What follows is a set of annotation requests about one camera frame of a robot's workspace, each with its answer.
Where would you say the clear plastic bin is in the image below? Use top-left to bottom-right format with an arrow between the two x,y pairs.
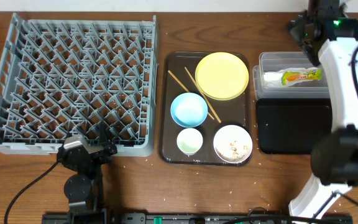
253,52 -> 329,100

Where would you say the yellow plate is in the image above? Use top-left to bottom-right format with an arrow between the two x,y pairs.
195,52 -> 249,100

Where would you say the green snack wrapper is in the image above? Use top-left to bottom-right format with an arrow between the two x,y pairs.
262,67 -> 323,88

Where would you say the wooden chopstick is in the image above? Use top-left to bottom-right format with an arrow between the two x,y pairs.
184,67 -> 221,123
168,70 -> 215,120

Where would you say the black waste tray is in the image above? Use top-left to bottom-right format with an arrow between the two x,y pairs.
256,98 -> 332,154

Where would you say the small white cup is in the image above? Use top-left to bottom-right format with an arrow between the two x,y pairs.
177,128 -> 203,156

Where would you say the grey plastic dish rack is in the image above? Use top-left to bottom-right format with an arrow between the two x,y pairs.
0,14 -> 159,157

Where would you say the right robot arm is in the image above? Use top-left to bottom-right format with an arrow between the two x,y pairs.
288,0 -> 358,223

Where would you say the left wooden chopstick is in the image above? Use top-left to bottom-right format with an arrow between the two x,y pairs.
168,70 -> 215,120

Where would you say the right wooden chopstick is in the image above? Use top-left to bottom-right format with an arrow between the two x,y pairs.
184,67 -> 221,123

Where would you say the light blue bowl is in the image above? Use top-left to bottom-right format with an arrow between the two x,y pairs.
170,93 -> 208,128

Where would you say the white plate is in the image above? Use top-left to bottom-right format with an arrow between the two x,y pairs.
213,124 -> 253,164

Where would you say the dark brown serving tray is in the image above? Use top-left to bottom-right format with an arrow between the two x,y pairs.
158,52 -> 252,167

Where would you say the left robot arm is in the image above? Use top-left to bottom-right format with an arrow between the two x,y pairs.
57,123 -> 117,223

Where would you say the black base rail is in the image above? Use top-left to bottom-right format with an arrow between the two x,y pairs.
41,211 -> 354,224

